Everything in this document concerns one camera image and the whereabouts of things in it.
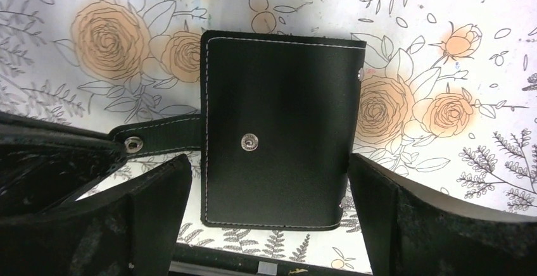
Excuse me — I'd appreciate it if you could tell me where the black leather card holder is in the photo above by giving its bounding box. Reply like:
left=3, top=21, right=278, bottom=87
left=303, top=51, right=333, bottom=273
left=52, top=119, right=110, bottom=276
left=110, top=30, right=366, bottom=231

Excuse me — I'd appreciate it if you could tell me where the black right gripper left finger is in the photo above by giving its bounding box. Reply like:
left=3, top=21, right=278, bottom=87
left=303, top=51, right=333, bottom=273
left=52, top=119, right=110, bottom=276
left=1, top=154, right=193, bottom=275

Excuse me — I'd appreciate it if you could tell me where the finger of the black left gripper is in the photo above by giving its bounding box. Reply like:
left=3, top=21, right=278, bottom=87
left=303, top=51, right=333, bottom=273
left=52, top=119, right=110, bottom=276
left=1, top=112, right=127, bottom=216

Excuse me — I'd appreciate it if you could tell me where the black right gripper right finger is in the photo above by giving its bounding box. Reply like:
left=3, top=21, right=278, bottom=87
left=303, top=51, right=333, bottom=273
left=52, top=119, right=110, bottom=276
left=348, top=154, right=536, bottom=275

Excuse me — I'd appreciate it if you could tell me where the floral table mat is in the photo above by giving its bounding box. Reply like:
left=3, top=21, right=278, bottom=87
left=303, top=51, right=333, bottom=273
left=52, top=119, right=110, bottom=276
left=1, top=0, right=536, bottom=275

